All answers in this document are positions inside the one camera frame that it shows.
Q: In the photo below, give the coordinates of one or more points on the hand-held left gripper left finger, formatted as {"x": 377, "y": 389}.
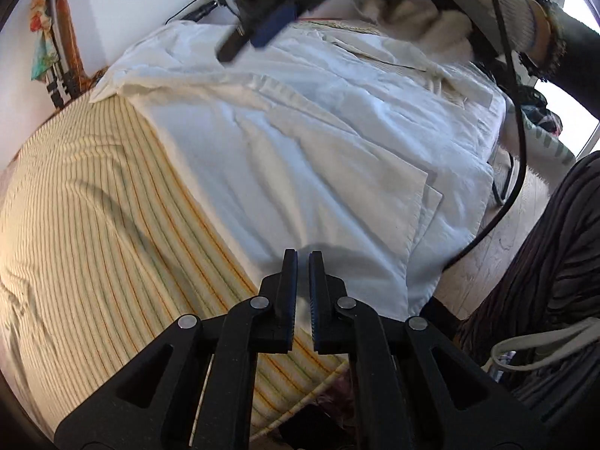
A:
{"x": 291, "y": 286}

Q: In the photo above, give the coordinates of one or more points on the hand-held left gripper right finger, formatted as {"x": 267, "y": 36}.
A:
{"x": 313, "y": 288}

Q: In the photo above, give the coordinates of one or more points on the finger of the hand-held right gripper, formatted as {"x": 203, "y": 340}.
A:
{"x": 232, "y": 46}
{"x": 276, "y": 23}

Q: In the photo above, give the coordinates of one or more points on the white shirt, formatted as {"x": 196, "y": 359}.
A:
{"x": 304, "y": 140}

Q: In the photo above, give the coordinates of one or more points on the person's right forearm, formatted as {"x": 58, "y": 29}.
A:
{"x": 576, "y": 47}

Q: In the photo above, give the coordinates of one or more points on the colourful hanging cloth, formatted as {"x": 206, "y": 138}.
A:
{"x": 42, "y": 33}

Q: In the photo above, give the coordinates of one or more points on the striped bed sheet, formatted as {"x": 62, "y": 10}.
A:
{"x": 93, "y": 225}

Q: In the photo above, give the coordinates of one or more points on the person's striped pants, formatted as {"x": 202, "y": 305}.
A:
{"x": 539, "y": 281}

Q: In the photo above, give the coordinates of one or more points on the grey striped white cloth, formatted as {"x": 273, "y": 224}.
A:
{"x": 543, "y": 147}

